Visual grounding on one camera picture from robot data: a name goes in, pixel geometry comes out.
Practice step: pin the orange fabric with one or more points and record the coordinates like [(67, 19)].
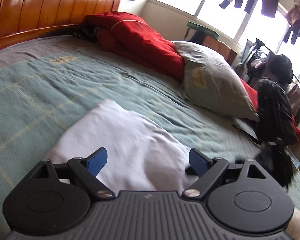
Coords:
[(220, 48)]

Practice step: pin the red pillow at headboard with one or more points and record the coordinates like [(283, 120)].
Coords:
[(140, 42)]

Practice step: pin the grey pillow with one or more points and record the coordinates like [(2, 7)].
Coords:
[(212, 85)]

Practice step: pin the white printed long-sleeve shirt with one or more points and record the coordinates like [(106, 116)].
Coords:
[(130, 142)]

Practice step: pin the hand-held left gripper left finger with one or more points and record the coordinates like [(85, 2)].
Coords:
[(98, 161)]

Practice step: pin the clothes rack with garments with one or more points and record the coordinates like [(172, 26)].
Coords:
[(270, 65)]

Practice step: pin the black backpack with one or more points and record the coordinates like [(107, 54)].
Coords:
[(275, 115)]

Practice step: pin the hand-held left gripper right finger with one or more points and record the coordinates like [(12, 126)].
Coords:
[(197, 161)]

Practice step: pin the black patterned cloth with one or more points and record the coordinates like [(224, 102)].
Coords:
[(86, 33)]

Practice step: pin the wooden headboard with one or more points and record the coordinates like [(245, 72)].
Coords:
[(40, 7)]

